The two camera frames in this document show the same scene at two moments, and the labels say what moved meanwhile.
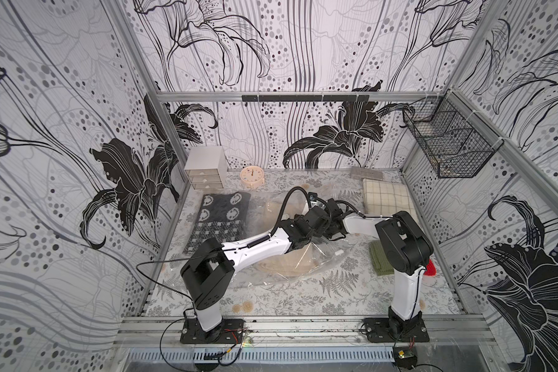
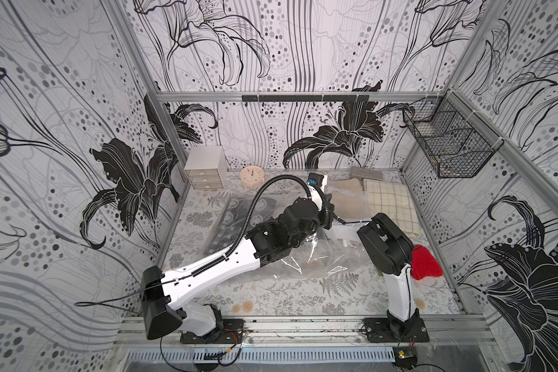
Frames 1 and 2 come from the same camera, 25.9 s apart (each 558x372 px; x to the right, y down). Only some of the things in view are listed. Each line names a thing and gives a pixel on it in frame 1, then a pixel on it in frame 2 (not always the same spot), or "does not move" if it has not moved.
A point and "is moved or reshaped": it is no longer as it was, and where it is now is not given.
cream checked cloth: [382, 198] does not move
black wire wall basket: [456, 141] does not move
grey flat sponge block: [363, 173] does not move
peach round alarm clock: [252, 177] does not move
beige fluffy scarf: [297, 262] to [348, 198]
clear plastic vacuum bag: [233, 214] is moved or reshaped
